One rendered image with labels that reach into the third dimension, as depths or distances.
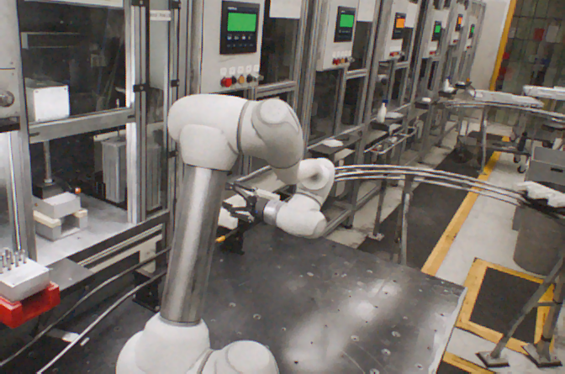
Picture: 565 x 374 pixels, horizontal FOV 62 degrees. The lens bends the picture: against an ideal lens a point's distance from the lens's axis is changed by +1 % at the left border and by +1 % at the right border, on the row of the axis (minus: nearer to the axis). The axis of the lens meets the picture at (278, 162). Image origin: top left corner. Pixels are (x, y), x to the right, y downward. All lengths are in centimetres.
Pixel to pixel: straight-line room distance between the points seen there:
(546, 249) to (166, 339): 319
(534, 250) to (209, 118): 320
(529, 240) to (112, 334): 308
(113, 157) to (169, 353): 91
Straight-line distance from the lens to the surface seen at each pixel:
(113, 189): 190
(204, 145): 109
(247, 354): 114
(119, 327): 167
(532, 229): 391
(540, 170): 454
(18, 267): 138
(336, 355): 160
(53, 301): 138
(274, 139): 104
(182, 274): 114
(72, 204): 171
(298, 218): 155
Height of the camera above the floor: 170
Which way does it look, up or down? 18 degrees down
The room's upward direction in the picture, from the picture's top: 6 degrees clockwise
